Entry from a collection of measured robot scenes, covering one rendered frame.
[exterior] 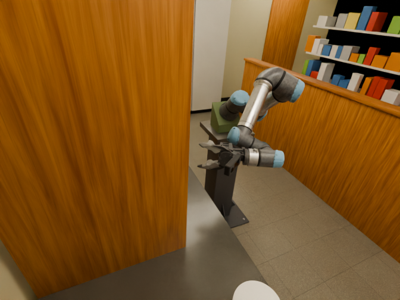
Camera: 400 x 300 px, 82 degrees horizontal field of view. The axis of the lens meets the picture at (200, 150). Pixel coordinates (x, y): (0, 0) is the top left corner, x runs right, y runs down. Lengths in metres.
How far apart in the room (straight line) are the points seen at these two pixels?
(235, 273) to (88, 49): 0.81
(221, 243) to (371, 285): 1.63
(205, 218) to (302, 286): 1.25
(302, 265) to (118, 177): 1.85
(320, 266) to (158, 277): 1.64
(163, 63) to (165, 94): 0.07
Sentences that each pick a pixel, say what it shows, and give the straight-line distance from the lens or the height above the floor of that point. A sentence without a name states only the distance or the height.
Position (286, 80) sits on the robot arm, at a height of 1.45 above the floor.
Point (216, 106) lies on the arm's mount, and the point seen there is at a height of 1.11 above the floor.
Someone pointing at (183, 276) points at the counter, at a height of 0.94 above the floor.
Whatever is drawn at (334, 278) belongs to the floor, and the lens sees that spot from 2.30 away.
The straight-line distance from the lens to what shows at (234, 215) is 2.37.
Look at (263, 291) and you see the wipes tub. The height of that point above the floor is 1.09.
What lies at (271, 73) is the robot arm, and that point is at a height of 1.48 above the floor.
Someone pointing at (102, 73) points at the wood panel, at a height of 1.61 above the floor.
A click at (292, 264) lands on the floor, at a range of 2.21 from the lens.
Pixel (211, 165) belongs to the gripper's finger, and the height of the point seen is 1.16.
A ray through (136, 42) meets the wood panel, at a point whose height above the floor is 1.67.
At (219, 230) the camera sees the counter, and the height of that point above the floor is 0.94.
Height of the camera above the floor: 1.73
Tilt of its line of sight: 32 degrees down
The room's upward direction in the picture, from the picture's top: 4 degrees clockwise
